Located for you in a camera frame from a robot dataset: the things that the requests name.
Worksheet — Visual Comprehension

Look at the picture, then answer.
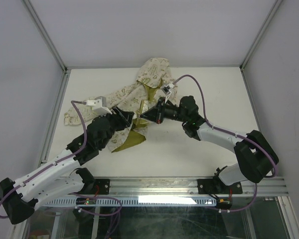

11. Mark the cream green-printed hooded jacket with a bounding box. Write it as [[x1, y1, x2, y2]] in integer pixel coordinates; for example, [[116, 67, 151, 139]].
[[63, 57, 179, 153]]

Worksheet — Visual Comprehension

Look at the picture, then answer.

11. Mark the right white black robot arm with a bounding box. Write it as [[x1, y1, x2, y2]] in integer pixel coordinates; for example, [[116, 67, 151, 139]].
[[140, 96, 279, 193]]

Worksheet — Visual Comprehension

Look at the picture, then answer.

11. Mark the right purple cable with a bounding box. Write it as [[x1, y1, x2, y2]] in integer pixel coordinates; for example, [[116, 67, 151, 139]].
[[173, 74, 279, 214]]

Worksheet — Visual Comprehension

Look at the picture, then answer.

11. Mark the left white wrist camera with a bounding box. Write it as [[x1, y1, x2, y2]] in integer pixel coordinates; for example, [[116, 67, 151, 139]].
[[85, 96, 112, 116]]

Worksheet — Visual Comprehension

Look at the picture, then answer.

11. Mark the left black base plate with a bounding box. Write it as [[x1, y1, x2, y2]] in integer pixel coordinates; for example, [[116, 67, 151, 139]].
[[84, 178, 110, 195]]

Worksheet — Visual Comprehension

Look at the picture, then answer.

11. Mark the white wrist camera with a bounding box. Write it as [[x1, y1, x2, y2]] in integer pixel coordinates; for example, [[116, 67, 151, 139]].
[[85, 96, 112, 116], [161, 83, 175, 103]]

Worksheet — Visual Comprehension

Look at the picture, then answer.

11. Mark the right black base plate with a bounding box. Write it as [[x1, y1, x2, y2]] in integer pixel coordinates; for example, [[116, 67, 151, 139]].
[[197, 178, 243, 195]]

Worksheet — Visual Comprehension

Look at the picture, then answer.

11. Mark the white slotted cable duct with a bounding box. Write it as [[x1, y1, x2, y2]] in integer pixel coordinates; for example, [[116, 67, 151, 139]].
[[45, 195, 217, 208]]

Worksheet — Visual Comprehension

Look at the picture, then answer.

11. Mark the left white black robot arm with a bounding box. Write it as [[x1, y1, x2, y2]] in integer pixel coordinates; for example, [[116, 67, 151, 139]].
[[0, 107, 135, 225]]

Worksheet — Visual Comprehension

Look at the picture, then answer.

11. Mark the left aluminium frame post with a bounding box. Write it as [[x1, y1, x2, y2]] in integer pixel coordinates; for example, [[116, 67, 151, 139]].
[[21, 0, 68, 90]]

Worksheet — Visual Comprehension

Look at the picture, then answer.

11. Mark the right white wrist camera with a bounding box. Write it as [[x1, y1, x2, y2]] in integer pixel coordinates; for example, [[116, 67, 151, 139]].
[[161, 83, 175, 103]]

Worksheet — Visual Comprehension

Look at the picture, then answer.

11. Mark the aluminium frame post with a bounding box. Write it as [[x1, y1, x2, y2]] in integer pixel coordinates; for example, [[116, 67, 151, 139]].
[[21, 0, 68, 90], [240, 0, 284, 73]]

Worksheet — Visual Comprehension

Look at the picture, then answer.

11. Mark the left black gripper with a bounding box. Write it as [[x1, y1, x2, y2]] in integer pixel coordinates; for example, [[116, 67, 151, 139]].
[[99, 106, 134, 149]]

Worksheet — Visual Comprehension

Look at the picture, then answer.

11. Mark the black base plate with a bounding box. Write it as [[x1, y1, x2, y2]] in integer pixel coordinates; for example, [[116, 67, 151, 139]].
[[84, 178, 110, 195], [197, 178, 243, 195]]

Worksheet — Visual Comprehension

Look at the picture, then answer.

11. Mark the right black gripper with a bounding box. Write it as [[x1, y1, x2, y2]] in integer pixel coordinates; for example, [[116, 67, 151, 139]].
[[140, 97, 188, 124]]

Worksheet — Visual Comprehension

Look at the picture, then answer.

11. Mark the purple cable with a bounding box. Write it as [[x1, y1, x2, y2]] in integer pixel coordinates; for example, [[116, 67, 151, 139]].
[[0, 100, 123, 239], [173, 74, 279, 214]]

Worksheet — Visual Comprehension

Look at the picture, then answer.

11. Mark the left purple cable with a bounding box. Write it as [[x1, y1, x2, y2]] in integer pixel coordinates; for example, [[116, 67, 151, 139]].
[[0, 100, 123, 239]]

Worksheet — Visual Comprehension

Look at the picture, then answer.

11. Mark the aluminium mounting rail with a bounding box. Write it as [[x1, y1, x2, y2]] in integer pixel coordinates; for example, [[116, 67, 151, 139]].
[[59, 176, 290, 197]]

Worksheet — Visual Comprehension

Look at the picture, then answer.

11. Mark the right aluminium frame post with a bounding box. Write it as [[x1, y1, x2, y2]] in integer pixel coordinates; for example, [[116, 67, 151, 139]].
[[240, 0, 284, 73]]

